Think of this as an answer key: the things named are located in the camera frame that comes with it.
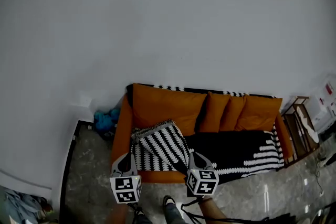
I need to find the dark storage bin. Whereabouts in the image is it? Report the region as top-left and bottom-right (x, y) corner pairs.
(96, 128), (116, 141)

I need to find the black baseboard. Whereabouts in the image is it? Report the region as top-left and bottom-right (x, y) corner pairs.
(59, 119), (95, 224)

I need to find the person's right shoe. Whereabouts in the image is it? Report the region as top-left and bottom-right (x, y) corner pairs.
(162, 195), (176, 207)

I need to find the white water dispenser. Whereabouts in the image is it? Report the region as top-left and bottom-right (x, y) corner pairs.
(306, 97), (336, 136)

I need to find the blue fluffy cloth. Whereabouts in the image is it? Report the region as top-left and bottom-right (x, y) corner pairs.
(93, 109), (121, 132)

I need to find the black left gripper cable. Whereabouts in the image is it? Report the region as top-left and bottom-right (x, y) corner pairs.
(127, 201), (146, 224)

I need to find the person's left leg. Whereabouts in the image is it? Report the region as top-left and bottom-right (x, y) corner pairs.
(135, 214), (153, 224)

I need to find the black and white patterned blanket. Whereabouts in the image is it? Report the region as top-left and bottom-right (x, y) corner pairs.
(130, 119), (286, 185)

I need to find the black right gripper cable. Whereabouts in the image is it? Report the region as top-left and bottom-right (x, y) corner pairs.
(180, 195), (268, 224)

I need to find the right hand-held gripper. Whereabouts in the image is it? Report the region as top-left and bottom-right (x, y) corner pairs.
(185, 151), (220, 197)

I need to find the white wall box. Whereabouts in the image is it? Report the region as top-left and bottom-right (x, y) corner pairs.
(70, 89), (93, 109)

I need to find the person's right forearm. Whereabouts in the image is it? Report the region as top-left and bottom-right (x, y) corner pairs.
(198, 198), (229, 224)

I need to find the person's right leg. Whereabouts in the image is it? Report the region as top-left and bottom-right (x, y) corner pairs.
(164, 203), (188, 224)

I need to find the grey blue cloth pile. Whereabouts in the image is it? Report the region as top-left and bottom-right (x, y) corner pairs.
(2, 188), (52, 224)

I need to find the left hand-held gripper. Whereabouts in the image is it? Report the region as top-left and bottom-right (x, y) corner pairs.
(109, 153), (143, 204)

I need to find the orange sofa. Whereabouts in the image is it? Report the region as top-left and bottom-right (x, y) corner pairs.
(110, 83), (294, 184)

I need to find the clear water jug pink label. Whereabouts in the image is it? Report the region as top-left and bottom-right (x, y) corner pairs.
(311, 73), (336, 105)

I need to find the person's left forearm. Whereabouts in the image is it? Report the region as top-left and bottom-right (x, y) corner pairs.
(111, 202), (137, 224)

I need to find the brown wooden shelf rack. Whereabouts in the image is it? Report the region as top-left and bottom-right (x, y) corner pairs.
(280, 95), (321, 168)

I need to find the white flat curved object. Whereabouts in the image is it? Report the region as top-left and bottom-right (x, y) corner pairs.
(296, 106), (320, 144)

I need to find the person's leg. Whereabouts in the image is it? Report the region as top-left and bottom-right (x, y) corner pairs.
(164, 203), (188, 224)
(135, 214), (153, 224)

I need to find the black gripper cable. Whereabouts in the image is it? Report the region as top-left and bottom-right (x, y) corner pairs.
(180, 195), (268, 224)
(127, 201), (146, 224)

